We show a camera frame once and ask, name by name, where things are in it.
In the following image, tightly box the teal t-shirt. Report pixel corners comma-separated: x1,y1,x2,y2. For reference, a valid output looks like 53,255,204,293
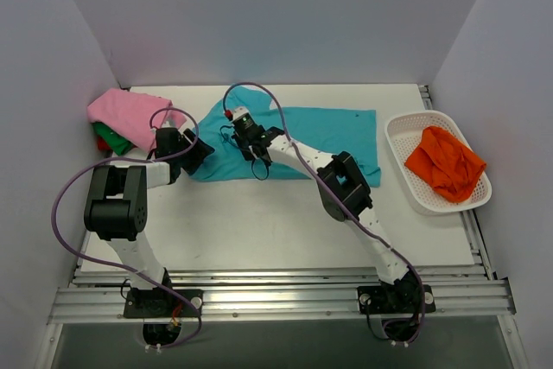
191,86,381,188

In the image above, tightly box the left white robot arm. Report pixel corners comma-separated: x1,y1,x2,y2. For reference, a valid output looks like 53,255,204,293
84,127,215,316

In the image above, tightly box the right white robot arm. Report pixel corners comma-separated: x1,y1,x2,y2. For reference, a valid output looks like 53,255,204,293
225,106,416,311

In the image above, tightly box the pink folded t-shirt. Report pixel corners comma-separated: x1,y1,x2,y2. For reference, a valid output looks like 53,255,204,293
87,88,187,152

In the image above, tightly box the green folded t-shirt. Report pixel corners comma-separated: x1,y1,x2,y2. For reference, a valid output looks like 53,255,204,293
92,122,135,156

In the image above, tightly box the red folded t-shirt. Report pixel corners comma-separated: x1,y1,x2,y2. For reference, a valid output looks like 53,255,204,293
96,136,111,152

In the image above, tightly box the orange t-shirt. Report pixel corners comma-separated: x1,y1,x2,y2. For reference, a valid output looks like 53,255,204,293
404,126,486,203

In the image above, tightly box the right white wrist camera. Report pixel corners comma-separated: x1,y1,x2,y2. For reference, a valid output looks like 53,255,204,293
225,106,249,122

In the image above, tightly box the black thin wire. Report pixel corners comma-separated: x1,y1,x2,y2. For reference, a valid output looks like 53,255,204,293
219,124,272,181

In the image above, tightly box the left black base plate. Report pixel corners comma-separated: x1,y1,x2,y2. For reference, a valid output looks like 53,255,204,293
123,288,203,319

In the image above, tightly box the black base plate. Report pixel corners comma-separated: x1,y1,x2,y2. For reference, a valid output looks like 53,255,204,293
123,288,203,319
356,283,422,315

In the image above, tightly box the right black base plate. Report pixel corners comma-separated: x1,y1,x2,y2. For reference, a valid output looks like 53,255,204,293
356,283,422,315

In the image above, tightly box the aluminium rail frame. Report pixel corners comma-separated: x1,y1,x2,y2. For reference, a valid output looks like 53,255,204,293
33,83,529,369

